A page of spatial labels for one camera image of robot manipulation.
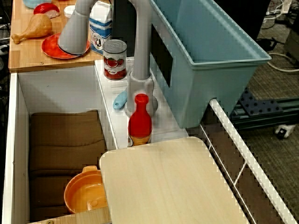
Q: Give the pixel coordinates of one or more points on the light blue plastic bin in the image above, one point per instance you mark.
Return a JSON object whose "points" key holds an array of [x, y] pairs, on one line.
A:
{"points": [[210, 81]]}

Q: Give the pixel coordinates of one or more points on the tomato picture tin can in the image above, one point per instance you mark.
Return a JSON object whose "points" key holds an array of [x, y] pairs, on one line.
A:
{"points": [[115, 60]]}

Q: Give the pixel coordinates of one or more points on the toy chicken drumstick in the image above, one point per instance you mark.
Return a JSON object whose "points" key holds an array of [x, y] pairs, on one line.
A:
{"points": [[38, 27]]}

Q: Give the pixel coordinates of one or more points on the grey toy faucet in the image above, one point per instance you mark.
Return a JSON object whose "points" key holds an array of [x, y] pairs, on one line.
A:
{"points": [[140, 46]]}

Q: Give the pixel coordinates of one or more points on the orange toy pot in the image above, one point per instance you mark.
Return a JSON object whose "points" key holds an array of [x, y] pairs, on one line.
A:
{"points": [[84, 196]]}

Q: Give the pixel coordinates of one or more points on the light blue plastic utensil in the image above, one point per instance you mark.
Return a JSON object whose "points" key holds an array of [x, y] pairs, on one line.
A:
{"points": [[119, 100]]}

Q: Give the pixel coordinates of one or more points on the light blue bowl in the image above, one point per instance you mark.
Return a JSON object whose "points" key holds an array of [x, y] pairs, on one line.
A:
{"points": [[32, 3]]}

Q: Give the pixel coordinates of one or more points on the aluminium frame rail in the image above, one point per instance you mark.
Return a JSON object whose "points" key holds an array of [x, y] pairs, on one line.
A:
{"points": [[275, 120]]}

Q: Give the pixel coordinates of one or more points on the white jar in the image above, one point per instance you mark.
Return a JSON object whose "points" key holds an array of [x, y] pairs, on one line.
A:
{"points": [[69, 11]]}

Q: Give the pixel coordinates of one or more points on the brown cloth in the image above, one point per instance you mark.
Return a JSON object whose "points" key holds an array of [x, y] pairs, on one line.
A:
{"points": [[65, 140]]}

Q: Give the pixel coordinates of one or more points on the white toy sink unit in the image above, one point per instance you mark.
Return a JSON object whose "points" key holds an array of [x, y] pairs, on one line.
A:
{"points": [[60, 91]]}

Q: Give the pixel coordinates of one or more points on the light wooden cutting board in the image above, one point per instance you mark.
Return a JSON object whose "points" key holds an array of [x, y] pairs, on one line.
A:
{"points": [[168, 182]]}

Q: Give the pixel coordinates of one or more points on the black white floor plug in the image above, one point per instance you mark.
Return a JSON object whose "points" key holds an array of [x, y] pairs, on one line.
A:
{"points": [[283, 131]]}

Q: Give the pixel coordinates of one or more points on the red orange plate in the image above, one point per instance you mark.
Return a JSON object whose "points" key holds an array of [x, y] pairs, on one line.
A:
{"points": [[50, 47]]}

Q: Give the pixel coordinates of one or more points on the black perforated plate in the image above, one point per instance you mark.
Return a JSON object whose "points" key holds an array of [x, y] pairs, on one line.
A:
{"points": [[257, 107]]}

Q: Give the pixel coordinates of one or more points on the red white toy food slice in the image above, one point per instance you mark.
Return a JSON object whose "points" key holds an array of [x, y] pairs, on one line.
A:
{"points": [[45, 9]]}

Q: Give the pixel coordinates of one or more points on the wooden countertop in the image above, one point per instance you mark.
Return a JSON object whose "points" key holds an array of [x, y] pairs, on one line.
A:
{"points": [[25, 56]]}

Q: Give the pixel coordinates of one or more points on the wooden stove counter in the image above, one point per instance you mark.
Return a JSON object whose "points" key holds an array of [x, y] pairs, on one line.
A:
{"points": [[81, 217]]}

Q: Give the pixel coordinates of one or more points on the red sauce bottle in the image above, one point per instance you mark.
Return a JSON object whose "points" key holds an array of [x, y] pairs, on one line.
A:
{"points": [[139, 121]]}

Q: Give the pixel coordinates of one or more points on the blue white milk carton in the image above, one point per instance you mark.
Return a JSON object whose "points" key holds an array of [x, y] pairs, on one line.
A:
{"points": [[101, 28]]}

